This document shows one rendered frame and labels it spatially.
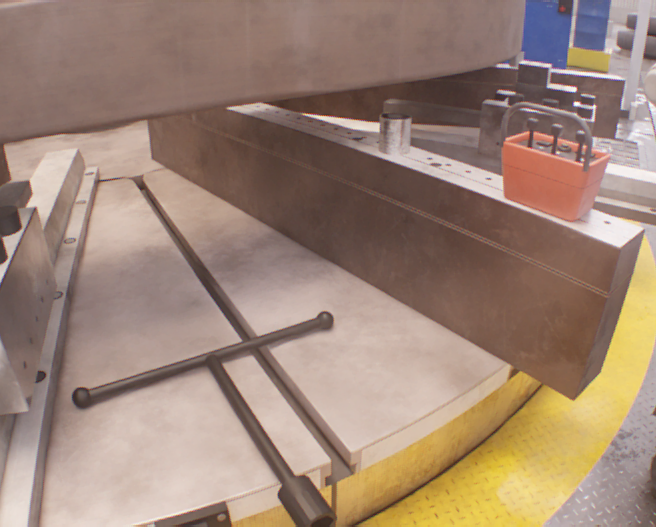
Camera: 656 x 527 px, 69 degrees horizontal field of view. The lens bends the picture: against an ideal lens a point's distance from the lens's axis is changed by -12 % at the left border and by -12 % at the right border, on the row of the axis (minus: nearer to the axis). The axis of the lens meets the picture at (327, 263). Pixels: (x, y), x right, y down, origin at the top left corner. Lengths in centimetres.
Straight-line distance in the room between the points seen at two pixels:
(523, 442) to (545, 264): 60
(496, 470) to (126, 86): 126
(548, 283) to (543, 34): 535
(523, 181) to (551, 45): 528
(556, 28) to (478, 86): 319
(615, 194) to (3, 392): 213
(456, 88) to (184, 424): 257
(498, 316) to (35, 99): 108
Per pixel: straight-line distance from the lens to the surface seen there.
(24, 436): 114
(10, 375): 98
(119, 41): 112
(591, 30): 995
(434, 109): 238
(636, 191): 230
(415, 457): 127
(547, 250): 112
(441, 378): 122
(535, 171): 110
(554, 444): 158
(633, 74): 646
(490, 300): 124
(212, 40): 116
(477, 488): 142
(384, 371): 122
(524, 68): 226
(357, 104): 322
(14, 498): 104
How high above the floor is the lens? 110
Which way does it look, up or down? 29 degrees down
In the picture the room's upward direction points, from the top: straight up
